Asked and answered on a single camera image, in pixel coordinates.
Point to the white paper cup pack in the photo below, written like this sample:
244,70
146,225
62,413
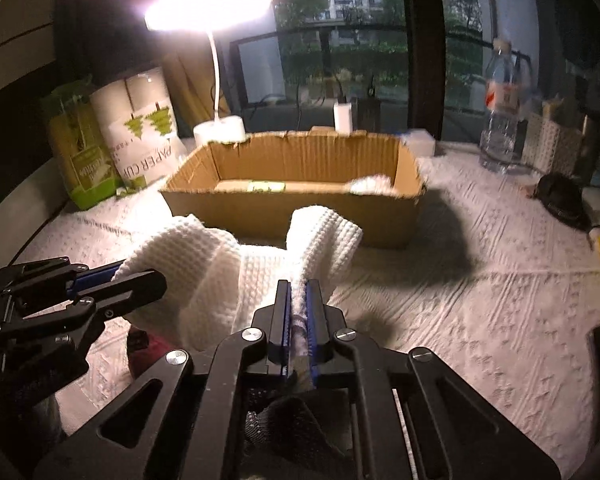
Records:
135,125

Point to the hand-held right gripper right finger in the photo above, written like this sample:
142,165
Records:
312,332

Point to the white textured tablecloth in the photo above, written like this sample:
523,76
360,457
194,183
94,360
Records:
480,300

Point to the green packet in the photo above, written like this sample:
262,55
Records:
82,150

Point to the black computer mouse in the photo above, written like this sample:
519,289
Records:
562,200

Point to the clear water bottle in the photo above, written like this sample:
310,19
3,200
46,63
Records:
502,120

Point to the small black device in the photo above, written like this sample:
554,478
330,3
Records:
368,115

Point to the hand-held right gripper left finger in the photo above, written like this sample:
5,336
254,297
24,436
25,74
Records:
283,320

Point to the small white box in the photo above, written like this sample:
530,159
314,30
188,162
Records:
421,142

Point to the white waffle cloth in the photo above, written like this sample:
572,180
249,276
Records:
215,280

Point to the cardboard box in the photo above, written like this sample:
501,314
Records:
300,215

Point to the white charger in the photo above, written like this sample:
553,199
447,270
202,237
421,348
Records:
342,117

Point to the dark red object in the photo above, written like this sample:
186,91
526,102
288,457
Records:
147,357

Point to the white desk lamp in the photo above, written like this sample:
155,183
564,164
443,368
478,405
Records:
215,10

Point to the white perforated basket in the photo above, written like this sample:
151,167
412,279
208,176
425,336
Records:
550,142

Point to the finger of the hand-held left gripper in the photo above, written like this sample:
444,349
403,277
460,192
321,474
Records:
92,280
125,290

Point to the small white cloth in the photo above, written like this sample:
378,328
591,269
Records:
374,184

